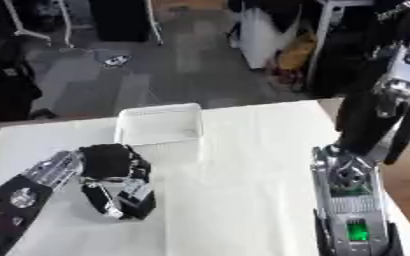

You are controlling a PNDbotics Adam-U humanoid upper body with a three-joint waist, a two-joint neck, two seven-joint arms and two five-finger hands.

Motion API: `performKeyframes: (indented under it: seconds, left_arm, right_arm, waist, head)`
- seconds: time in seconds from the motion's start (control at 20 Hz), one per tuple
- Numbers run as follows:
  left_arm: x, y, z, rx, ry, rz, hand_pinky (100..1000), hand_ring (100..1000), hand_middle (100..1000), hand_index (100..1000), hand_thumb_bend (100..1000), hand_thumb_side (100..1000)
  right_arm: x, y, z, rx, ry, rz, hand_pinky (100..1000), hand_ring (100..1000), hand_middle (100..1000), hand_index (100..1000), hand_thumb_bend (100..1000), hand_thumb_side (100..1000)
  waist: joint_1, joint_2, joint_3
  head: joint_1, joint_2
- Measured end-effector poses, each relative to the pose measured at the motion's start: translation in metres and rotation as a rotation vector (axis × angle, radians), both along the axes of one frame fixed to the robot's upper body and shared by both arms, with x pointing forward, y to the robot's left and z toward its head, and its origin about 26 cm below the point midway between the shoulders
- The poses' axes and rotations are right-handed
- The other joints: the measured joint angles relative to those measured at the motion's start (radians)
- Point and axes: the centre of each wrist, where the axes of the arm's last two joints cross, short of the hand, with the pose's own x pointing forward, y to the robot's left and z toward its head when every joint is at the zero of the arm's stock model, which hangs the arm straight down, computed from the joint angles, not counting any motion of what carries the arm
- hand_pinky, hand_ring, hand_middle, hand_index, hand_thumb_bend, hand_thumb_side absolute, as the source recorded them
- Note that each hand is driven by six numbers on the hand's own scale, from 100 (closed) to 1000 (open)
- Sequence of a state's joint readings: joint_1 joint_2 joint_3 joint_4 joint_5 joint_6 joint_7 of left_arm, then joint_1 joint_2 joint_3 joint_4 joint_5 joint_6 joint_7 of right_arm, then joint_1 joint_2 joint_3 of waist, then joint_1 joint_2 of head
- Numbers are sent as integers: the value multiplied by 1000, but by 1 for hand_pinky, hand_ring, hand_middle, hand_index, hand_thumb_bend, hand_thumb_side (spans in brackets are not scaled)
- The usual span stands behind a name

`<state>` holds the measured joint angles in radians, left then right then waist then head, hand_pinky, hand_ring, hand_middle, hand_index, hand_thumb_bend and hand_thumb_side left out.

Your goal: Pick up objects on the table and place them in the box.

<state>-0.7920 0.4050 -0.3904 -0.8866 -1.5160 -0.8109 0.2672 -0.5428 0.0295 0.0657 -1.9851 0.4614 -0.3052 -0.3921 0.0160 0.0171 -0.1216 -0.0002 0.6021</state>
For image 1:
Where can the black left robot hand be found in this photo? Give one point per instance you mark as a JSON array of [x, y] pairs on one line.
[[104, 160]]

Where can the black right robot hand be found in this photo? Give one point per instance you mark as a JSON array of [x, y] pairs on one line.
[[363, 126]]

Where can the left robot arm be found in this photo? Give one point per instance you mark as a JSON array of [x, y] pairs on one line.
[[16, 203]]

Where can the white plastic box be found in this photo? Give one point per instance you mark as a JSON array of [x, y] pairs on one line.
[[162, 128]]

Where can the white table leg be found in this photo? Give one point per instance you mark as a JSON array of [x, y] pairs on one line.
[[319, 43]]

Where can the yellow bag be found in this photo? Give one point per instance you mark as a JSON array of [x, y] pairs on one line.
[[299, 51]]

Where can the small grey floor item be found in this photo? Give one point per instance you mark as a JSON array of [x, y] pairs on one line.
[[116, 60]]

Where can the black bag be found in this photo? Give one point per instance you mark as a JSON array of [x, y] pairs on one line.
[[4, 83]]

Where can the white bag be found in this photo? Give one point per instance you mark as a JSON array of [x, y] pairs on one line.
[[261, 36]]

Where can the black bin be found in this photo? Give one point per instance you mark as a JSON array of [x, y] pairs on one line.
[[120, 20]]

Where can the white chair frame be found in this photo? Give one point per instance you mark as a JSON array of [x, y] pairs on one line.
[[22, 30]]

